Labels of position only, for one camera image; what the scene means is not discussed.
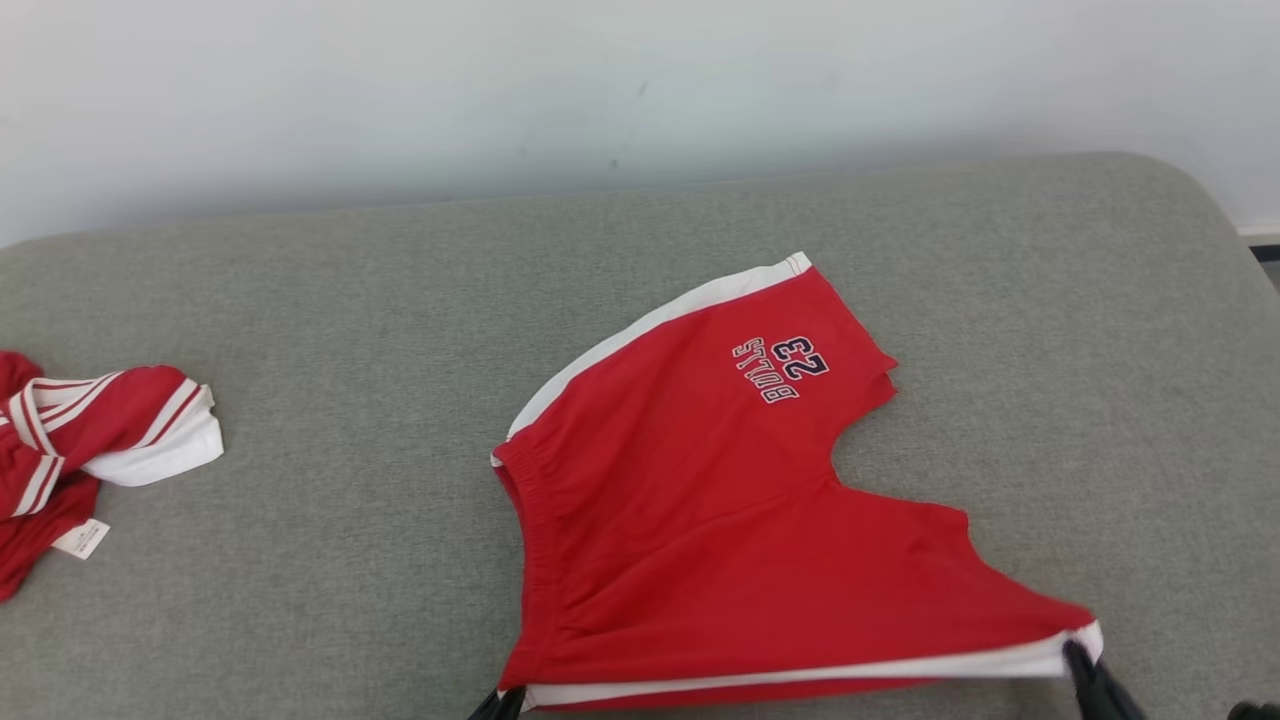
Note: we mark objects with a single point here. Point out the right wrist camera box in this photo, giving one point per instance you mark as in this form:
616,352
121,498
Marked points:
1255,712

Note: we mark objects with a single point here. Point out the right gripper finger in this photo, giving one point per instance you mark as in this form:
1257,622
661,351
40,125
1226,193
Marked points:
1100,700

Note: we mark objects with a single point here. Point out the red white basketball jersey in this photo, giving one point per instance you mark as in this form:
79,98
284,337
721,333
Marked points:
90,420

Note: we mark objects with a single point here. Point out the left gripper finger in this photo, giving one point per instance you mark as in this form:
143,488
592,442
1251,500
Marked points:
498,708

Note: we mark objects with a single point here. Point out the white wall baseboard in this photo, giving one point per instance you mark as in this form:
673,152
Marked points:
1262,234

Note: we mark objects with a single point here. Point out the white cloth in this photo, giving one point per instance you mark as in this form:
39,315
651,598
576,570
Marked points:
300,350

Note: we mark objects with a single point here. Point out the red shorts with white stripes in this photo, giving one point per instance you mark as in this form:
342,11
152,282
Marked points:
700,520

